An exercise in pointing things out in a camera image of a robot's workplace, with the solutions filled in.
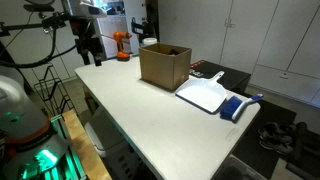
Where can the grey sneaker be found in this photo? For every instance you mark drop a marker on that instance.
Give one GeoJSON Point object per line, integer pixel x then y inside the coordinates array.
{"type": "Point", "coordinates": [276, 146]}
{"type": "Point", "coordinates": [275, 130]}

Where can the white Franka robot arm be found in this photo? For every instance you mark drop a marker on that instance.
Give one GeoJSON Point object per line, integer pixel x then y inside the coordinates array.
{"type": "Point", "coordinates": [20, 110]}

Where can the white wipes canister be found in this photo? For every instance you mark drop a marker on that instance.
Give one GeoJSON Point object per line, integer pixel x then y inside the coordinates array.
{"type": "Point", "coordinates": [149, 41]}

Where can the white laundry basket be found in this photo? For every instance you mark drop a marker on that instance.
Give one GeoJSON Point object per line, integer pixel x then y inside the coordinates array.
{"type": "Point", "coordinates": [113, 146]}

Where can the wooden board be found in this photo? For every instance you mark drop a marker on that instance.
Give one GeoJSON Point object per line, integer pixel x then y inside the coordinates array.
{"type": "Point", "coordinates": [85, 146]}

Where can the blue white hand brush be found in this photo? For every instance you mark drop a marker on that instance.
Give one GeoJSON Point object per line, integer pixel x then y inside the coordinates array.
{"type": "Point", "coordinates": [238, 106]}

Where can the brown cardboard box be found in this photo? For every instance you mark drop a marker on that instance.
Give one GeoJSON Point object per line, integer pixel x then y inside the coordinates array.
{"type": "Point", "coordinates": [163, 66]}

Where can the black floor mat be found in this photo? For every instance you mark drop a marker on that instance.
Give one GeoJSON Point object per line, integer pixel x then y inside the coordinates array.
{"type": "Point", "coordinates": [266, 133]}

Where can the black cloth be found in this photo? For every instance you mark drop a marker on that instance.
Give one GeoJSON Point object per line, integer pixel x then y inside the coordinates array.
{"type": "Point", "coordinates": [174, 52]}

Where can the white plastic dustpan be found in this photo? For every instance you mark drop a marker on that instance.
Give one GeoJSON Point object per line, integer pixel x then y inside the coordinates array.
{"type": "Point", "coordinates": [203, 91]}

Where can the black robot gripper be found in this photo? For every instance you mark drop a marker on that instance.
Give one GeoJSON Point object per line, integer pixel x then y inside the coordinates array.
{"type": "Point", "coordinates": [85, 31]}

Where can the black red-trimmed tray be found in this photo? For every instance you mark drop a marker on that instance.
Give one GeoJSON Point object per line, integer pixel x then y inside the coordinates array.
{"type": "Point", "coordinates": [230, 75]}

